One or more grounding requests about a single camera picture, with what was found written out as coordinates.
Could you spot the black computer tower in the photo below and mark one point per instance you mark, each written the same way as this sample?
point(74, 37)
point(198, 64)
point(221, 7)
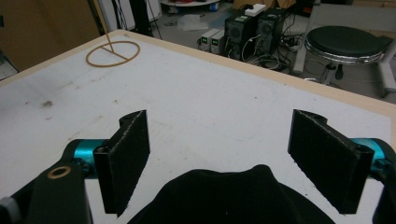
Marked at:
point(270, 31)
point(239, 34)

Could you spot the grey bench power supply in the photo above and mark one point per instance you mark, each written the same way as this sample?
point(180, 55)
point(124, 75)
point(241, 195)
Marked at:
point(207, 39)
point(218, 42)

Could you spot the white power strip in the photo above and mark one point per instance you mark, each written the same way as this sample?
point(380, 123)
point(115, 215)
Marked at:
point(255, 10)

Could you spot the black stand pole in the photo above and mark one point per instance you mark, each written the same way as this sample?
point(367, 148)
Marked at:
point(140, 15)

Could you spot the clear plastic bag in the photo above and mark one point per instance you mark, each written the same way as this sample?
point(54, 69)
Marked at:
point(192, 22)

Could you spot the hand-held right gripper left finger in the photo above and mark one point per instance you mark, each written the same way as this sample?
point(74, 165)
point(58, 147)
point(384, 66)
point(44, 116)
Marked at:
point(123, 161)

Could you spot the black round stool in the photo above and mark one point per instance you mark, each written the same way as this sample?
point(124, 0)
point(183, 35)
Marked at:
point(345, 42)

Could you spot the white round platform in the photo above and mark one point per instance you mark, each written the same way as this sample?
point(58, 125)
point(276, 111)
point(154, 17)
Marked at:
point(190, 2)

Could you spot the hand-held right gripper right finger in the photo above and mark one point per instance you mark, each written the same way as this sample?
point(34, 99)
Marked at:
point(327, 161)

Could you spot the brown wooden board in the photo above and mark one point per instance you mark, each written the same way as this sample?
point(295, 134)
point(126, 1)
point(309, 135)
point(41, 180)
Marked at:
point(46, 28)

